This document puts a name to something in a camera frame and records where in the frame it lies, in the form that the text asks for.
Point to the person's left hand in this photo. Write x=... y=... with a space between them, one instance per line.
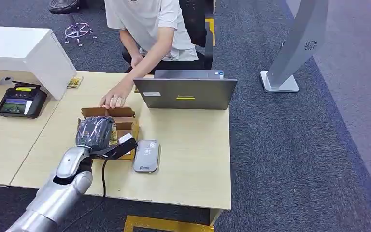
x=136 y=60

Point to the person's right hand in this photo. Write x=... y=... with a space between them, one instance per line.
x=116 y=96

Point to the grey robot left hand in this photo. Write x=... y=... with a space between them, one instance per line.
x=94 y=133

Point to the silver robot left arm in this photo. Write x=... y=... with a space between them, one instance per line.
x=60 y=192

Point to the wooden card box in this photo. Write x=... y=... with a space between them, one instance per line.
x=126 y=123

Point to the person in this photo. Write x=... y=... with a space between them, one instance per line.
x=147 y=19

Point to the small printed card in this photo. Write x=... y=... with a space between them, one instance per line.
x=74 y=82

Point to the grey card reader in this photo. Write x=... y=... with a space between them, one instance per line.
x=146 y=156

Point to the grey laptop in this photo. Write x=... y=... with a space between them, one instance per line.
x=188 y=93

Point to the black office chair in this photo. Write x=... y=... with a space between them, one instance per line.
x=195 y=22

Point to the black payment terminal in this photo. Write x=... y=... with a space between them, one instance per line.
x=22 y=102

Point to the white cabinet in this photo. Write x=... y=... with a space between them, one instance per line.
x=44 y=64

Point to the yellow floor tape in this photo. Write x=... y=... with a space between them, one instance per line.
x=211 y=30
x=160 y=224

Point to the black stool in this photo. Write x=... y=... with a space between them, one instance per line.
x=64 y=6

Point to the small grey device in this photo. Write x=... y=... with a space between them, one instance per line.
x=5 y=80

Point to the grey kiosk stand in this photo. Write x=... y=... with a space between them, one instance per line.
x=300 y=38

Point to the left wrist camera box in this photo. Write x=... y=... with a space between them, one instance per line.
x=121 y=149

